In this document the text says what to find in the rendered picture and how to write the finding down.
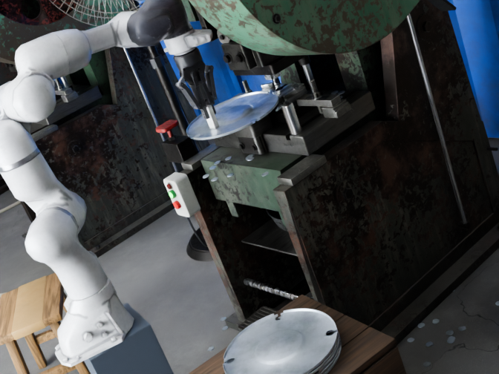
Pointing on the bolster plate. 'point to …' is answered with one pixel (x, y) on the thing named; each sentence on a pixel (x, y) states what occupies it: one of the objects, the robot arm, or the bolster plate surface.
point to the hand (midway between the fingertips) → (210, 116)
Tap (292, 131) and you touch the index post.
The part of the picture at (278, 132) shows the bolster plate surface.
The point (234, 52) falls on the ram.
